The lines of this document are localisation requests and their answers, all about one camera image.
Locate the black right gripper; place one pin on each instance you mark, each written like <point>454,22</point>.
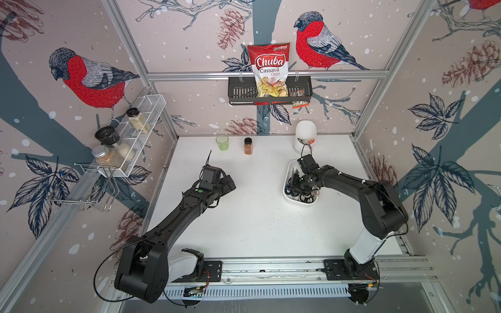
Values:
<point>293,186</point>

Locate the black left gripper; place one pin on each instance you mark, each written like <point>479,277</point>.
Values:
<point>227,188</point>

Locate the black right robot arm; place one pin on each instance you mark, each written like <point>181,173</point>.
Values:
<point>382,212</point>

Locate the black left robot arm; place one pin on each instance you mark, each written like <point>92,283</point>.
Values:
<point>144,269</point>

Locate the white plastic storage box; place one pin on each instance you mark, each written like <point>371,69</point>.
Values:
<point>303,200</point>

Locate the green plastic cup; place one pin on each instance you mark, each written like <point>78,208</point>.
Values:
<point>222,142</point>

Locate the brown spice bottle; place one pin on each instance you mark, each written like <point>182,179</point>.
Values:
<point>248,146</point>

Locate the white round container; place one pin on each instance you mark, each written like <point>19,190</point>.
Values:
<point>306,135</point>

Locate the small snack packet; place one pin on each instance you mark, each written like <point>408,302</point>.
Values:
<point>299,103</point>

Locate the spice jar black lid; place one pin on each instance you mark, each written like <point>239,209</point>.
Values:
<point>138,120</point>

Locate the spice jar silver lid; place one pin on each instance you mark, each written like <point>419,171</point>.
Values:
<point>107,157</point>

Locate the red Chuba chips bag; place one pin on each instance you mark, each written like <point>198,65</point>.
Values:
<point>270,68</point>

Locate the black grinder jar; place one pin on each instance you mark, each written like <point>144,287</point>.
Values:
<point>109,137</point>

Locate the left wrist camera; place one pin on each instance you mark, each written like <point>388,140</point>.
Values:
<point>211,174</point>

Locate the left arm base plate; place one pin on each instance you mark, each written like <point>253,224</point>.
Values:
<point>208,271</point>

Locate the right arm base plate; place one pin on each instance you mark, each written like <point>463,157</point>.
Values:
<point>341,269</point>

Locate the black wire wall basket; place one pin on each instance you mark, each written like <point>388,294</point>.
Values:
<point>248,91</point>

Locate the white wire spice shelf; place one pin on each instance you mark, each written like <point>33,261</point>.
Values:
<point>152,107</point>

